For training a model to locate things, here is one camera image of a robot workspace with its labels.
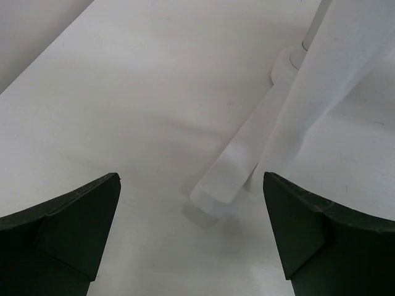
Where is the white clothes rack frame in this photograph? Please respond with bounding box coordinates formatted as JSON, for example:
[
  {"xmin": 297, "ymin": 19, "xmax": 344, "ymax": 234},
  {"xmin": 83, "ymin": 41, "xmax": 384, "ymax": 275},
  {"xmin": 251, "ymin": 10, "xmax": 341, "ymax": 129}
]
[{"xmin": 189, "ymin": 0, "xmax": 395, "ymax": 219}]

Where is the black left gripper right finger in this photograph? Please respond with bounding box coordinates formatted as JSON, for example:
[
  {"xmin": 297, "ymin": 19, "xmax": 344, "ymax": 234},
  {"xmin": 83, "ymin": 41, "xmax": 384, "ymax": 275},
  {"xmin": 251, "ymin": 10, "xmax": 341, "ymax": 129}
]
[{"xmin": 263, "ymin": 172, "xmax": 394, "ymax": 295}]

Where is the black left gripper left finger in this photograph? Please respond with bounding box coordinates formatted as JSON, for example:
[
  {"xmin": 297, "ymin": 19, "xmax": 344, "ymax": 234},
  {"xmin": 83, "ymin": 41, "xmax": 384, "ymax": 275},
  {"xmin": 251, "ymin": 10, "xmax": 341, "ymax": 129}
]
[{"xmin": 1, "ymin": 173, "xmax": 121, "ymax": 295}]

